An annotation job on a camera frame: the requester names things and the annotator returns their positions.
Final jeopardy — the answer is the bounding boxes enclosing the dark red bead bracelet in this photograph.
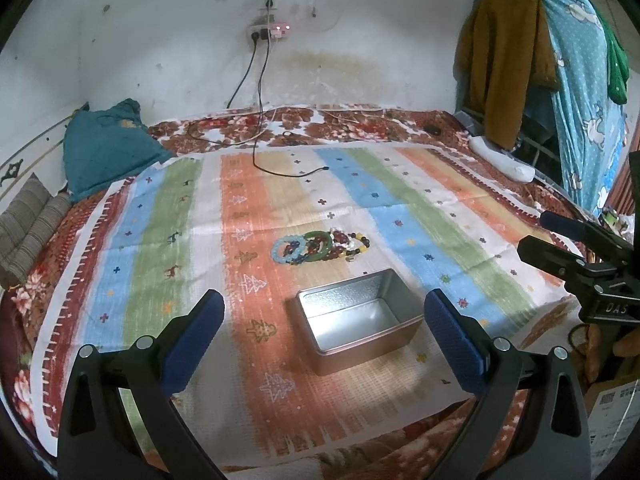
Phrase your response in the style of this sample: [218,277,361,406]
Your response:
[319,228,359,264]

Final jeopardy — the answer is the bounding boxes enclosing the light blue bead bracelet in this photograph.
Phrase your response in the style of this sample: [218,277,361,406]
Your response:
[270,236,304,266]

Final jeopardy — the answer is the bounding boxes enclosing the green jade bangle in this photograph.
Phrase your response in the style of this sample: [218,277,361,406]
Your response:
[302,231,333,262]

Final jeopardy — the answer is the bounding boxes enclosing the blue patterned hanging cloth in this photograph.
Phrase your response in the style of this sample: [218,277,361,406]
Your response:
[541,0,629,214]

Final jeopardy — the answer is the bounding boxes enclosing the small black object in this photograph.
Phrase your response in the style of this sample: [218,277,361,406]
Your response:
[423,124,442,136]

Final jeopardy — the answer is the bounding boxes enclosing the mustard hanging garment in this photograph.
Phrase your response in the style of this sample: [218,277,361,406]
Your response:
[454,0,560,150]

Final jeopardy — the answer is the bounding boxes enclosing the brown striped cushion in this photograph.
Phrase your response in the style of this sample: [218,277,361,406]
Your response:
[1,174,70,289]

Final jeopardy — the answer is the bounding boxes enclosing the silver metal tin box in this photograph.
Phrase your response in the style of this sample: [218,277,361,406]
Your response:
[294,269,423,376]

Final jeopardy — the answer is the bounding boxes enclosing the striped colourful mat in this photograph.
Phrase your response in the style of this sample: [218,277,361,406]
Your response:
[30,143,565,469]

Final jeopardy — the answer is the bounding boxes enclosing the teal pillow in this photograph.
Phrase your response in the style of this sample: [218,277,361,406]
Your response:
[63,99,172,203]

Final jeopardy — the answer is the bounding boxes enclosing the black charging cable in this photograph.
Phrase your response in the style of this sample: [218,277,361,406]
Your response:
[252,34,331,180]

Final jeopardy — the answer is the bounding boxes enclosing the wall power strip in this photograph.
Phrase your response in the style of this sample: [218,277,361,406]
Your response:
[247,22,292,41]

